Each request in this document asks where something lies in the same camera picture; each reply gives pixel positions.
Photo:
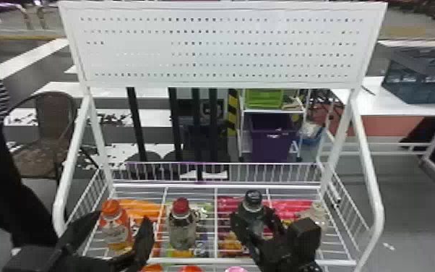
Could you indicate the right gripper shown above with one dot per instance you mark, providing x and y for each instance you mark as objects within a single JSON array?
[{"x": 276, "y": 259}]

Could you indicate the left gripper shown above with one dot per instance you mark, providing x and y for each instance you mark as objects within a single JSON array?
[{"x": 92, "y": 264}]

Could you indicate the orange bottle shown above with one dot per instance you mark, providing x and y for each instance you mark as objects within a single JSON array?
[
  {"x": 152, "y": 268},
  {"x": 113, "y": 225}
]

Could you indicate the black cap bottle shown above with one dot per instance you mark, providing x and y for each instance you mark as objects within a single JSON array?
[{"x": 252, "y": 203}]

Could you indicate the pink snack packet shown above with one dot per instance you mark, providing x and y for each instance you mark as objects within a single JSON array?
[{"x": 292, "y": 207}]

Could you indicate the orange snack packet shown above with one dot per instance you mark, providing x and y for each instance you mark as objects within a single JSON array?
[{"x": 143, "y": 208}]

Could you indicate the pink bottle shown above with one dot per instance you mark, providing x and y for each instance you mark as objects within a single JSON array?
[{"x": 236, "y": 269}]

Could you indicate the red cap clear bottle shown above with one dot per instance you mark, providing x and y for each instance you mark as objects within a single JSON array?
[{"x": 181, "y": 228}]

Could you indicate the purple crate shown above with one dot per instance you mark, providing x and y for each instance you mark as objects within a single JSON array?
[{"x": 272, "y": 138}]

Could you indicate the white shelf trolley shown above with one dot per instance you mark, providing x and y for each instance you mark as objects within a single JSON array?
[{"x": 242, "y": 129}]

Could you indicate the brown chair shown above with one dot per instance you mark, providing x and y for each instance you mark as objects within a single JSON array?
[{"x": 52, "y": 125}]

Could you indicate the green basket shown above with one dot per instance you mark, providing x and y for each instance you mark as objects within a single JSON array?
[{"x": 264, "y": 98}]

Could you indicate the white side table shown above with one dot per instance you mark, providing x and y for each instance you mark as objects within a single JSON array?
[{"x": 392, "y": 104}]

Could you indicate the dark blue crate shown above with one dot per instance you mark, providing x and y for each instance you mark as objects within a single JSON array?
[{"x": 424, "y": 81}]

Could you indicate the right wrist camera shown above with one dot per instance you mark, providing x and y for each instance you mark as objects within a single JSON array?
[{"x": 303, "y": 237}]

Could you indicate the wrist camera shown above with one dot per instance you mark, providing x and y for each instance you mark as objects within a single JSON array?
[
  {"x": 28, "y": 260},
  {"x": 303, "y": 237}
]

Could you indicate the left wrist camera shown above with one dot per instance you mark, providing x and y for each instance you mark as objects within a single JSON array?
[{"x": 28, "y": 260}]

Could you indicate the black post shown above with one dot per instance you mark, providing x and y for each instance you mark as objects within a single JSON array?
[
  {"x": 137, "y": 121},
  {"x": 175, "y": 121}
]

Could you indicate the striped post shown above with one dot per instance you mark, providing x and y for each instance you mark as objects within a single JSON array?
[{"x": 233, "y": 110}]

